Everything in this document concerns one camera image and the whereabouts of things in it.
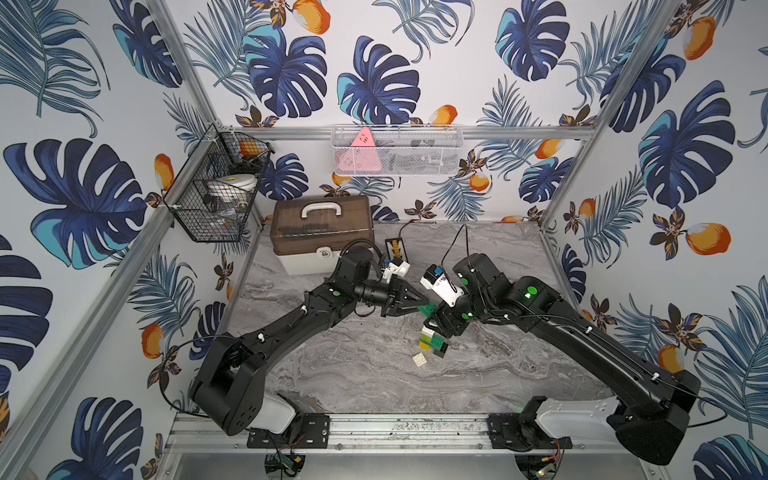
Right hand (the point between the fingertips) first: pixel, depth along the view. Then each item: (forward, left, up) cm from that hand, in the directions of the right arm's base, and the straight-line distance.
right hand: (434, 311), depth 71 cm
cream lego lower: (-3, +2, -22) cm, 22 cm away
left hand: (0, +2, +5) cm, 5 cm away
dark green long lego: (-1, +2, +3) cm, 3 cm away
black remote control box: (+36, +9, -20) cm, 42 cm away
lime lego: (0, -3, -18) cm, 18 cm away
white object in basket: (+29, +52, +14) cm, 61 cm away
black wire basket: (+30, +61, +10) cm, 69 cm away
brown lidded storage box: (+32, +36, -6) cm, 48 cm away
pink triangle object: (+45, +19, +14) cm, 51 cm away
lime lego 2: (-1, -2, -18) cm, 19 cm away
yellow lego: (0, +1, -20) cm, 20 cm away
